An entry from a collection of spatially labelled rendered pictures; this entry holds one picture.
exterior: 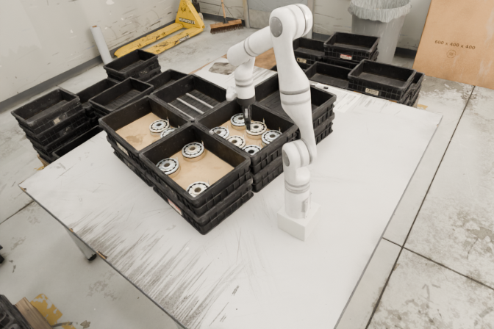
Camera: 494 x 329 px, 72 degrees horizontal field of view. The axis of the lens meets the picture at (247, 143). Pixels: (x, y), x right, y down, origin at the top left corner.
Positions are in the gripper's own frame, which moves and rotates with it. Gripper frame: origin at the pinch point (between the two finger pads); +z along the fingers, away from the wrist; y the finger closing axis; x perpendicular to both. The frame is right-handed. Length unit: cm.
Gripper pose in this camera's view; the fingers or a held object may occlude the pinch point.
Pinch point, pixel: (248, 122)
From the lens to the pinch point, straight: 143.6
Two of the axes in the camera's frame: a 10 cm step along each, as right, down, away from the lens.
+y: 0.1, -6.4, 7.7
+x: -10.0, 0.6, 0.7
